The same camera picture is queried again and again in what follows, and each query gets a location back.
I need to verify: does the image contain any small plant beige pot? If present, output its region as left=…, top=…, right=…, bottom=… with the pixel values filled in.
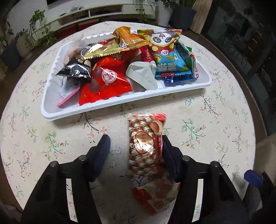
left=15, top=28, right=32, bottom=60

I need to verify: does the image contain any green seaweed snack packet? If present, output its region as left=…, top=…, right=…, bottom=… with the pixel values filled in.
left=175, top=41, right=198, bottom=79

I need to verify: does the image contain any pink lollipop snack bag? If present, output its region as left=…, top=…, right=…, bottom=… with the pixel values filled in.
left=57, top=77, right=80, bottom=107

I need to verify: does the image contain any red storage box right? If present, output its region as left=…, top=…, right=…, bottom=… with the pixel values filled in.
left=78, top=21, right=99, bottom=31

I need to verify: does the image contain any red heart pattern packet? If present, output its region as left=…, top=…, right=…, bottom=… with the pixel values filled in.
left=128, top=113, right=180, bottom=214

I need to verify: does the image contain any white TV console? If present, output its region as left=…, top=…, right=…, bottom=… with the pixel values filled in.
left=45, top=1, right=138, bottom=30

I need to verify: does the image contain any tall bird-of-paradise plant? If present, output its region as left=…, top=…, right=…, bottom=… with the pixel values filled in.
left=169, top=0, right=196, bottom=30

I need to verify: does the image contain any trailing vine plant left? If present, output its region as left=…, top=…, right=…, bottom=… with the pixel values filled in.
left=28, top=9, right=58, bottom=49

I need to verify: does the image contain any red chocolate snack bag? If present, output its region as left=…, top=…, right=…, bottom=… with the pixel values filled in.
left=79, top=57, right=132, bottom=105

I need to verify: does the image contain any black cookie snack bag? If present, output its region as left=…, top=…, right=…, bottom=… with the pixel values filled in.
left=57, top=49, right=92, bottom=80

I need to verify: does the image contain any white plastic tray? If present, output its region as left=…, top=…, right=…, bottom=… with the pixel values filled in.
left=41, top=41, right=212, bottom=120

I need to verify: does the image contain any trailing vine plant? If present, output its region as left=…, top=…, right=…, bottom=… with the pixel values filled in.
left=132, top=0, right=158, bottom=24
left=28, top=9, right=58, bottom=49

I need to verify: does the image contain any red storage box left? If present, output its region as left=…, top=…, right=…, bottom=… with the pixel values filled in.
left=55, top=25, right=79, bottom=39

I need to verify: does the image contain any small leafy plant white pot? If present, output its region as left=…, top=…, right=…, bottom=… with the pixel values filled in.
left=155, top=0, right=177, bottom=27

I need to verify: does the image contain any beige curtain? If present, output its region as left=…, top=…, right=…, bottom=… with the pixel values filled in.
left=190, top=0, right=213, bottom=34

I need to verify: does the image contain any red storage box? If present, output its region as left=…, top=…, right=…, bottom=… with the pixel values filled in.
left=55, top=25, right=79, bottom=39
left=78, top=21, right=99, bottom=31

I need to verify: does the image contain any glass sliding door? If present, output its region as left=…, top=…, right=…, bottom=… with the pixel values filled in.
left=202, top=0, right=275, bottom=135

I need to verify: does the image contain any tall tree plant dark pot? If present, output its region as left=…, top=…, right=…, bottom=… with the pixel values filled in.
left=1, top=16, right=22, bottom=71

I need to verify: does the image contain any panda snack bag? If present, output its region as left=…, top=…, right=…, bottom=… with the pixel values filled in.
left=137, top=29, right=184, bottom=78

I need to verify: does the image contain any trailing vine plant right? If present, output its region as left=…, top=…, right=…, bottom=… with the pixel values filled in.
left=132, top=0, right=158, bottom=24

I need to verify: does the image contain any white red ice-cream style packet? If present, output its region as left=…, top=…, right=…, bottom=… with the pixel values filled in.
left=126, top=46, right=158, bottom=90

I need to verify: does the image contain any gold red pie packet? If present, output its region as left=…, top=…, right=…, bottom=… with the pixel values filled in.
left=80, top=38, right=121, bottom=59

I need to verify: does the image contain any orange snack packet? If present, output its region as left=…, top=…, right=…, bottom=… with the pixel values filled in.
left=112, top=26, right=150, bottom=51

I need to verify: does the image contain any pale pink long packet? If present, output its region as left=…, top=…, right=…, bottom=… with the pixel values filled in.
left=63, top=34, right=86, bottom=65

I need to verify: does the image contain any blue Tipo bread packet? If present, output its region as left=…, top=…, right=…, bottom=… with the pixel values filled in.
left=164, top=74, right=195, bottom=83

